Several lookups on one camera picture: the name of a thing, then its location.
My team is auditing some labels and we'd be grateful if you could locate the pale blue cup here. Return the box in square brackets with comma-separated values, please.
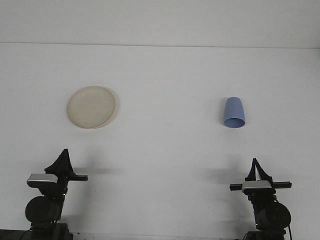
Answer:
[223, 96, 246, 129]

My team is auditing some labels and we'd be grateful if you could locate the pale round plate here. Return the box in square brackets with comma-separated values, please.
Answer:
[66, 85, 117, 130]

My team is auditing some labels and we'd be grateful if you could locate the gripper grey camera box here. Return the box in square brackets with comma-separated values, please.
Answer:
[241, 180, 273, 194]
[26, 173, 59, 189]

